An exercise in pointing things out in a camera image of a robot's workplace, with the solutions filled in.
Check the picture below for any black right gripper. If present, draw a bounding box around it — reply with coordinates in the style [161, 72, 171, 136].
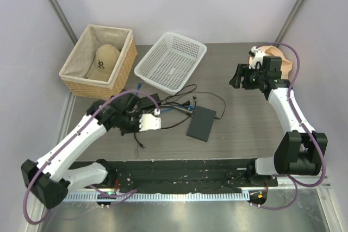
[229, 64, 266, 90]

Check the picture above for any black power cable with plug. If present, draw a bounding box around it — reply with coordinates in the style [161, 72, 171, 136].
[160, 84, 227, 120]

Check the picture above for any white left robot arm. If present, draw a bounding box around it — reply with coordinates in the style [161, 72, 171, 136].
[21, 94, 141, 210]

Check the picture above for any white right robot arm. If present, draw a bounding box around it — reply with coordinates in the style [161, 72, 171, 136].
[229, 56, 328, 186]

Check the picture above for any black power adapter brick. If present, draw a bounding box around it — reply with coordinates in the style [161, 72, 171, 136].
[139, 93, 161, 110]

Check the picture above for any peach bucket hat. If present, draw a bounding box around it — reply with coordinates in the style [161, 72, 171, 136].
[258, 45, 293, 79]

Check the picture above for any wicker basket with liner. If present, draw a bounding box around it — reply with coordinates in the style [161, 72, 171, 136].
[59, 24, 138, 100]

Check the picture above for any beige baseball cap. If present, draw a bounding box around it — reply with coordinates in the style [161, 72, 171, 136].
[87, 44, 120, 82]

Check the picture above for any white plastic mesh basket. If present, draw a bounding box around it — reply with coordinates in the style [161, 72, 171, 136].
[134, 32, 207, 95]

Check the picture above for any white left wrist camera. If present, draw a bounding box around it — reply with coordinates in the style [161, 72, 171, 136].
[139, 109, 161, 132]

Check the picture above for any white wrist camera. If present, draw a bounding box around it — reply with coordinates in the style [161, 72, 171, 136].
[248, 46, 266, 69]
[139, 109, 161, 132]

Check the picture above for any black ethernet cable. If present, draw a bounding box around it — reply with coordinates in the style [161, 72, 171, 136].
[133, 101, 196, 150]

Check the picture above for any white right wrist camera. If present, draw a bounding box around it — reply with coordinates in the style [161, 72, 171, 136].
[248, 46, 266, 69]

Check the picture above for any grey ethernet cable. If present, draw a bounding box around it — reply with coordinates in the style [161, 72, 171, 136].
[160, 105, 195, 115]

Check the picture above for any blue ethernet cable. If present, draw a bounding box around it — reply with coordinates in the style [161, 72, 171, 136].
[136, 81, 196, 113]

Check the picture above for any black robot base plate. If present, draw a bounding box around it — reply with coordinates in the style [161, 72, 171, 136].
[58, 159, 278, 194]

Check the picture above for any black network switch box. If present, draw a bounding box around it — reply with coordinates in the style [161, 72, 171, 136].
[187, 106, 216, 142]

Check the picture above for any white slotted cable duct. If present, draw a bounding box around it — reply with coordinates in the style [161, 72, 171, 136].
[64, 190, 250, 203]

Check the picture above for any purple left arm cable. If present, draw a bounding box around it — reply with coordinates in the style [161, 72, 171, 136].
[23, 89, 161, 226]

